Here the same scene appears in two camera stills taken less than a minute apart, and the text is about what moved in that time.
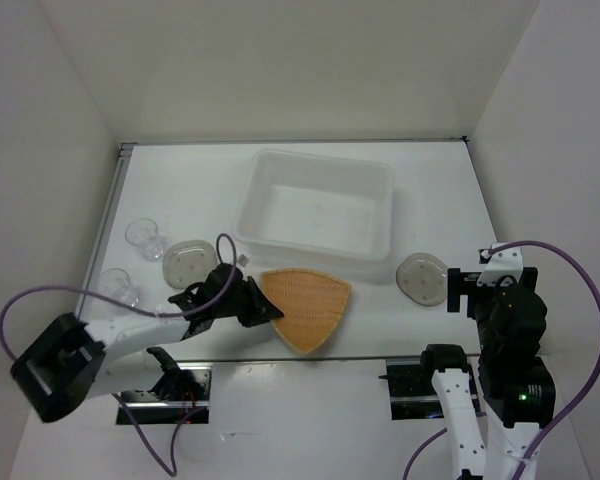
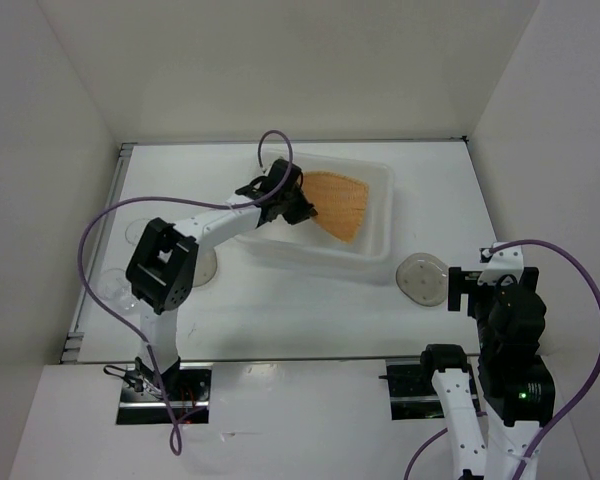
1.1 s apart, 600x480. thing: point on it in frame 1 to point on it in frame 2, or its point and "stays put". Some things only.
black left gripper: (261, 309) to (305, 210)
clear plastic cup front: (115, 283) stays put
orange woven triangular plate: (312, 305) to (339, 201)
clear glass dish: (422, 278) stays put
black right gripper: (459, 281) stays put
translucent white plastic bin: (317, 207) stays put
